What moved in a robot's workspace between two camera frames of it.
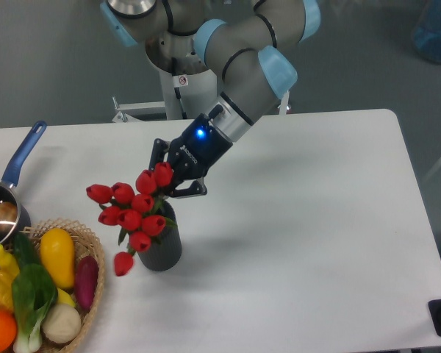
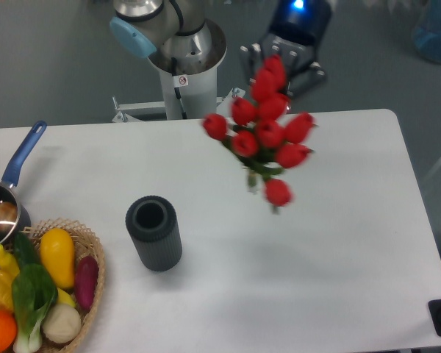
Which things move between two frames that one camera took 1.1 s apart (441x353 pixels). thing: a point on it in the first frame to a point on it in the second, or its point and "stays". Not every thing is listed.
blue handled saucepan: [6, 215] stays
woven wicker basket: [84, 243] stays
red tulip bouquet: [135, 212] to [263, 134]
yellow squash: [57, 254] stays
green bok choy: [34, 290] stays
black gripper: [192, 154] to [296, 30]
